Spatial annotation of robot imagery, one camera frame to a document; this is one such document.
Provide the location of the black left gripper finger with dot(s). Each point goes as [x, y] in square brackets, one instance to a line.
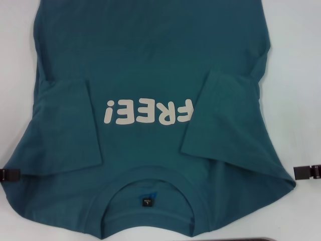
[10, 175]

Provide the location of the teal T-shirt with FREE print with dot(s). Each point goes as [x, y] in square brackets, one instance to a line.
[150, 50]

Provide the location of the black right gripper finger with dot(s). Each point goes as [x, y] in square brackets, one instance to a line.
[302, 173]

